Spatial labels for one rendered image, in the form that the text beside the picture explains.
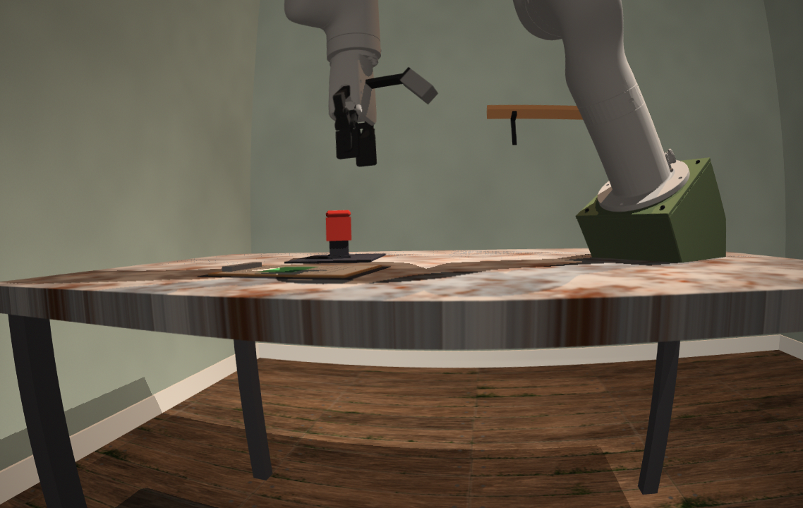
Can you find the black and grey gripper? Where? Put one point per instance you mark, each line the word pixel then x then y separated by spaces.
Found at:
pixel 348 75

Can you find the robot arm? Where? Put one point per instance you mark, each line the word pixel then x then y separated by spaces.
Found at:
pixel 597 73

